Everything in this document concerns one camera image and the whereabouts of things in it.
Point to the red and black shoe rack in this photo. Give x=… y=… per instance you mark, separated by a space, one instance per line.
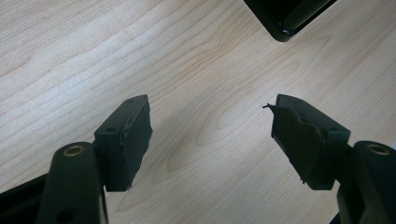
x=280 y=12

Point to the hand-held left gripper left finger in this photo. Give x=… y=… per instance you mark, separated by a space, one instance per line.
x=124 y=143

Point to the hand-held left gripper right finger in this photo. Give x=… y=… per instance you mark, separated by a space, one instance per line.
x=308 y=146

